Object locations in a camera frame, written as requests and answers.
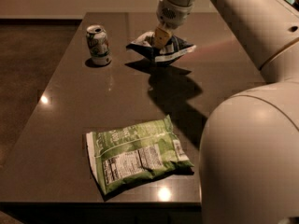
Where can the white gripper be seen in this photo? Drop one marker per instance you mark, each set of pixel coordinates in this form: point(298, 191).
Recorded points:
point(173, 15)

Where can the blue chip bag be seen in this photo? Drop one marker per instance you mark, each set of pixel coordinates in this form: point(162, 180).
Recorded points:
point(174, 49)

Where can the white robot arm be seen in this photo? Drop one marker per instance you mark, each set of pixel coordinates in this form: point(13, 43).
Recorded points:
point(249, 150)

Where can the green 7up soda can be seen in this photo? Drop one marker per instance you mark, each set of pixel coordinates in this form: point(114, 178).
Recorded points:
point(97, 42)

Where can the green chip bag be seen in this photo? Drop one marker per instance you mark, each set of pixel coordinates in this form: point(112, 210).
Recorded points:
point(135, 154)

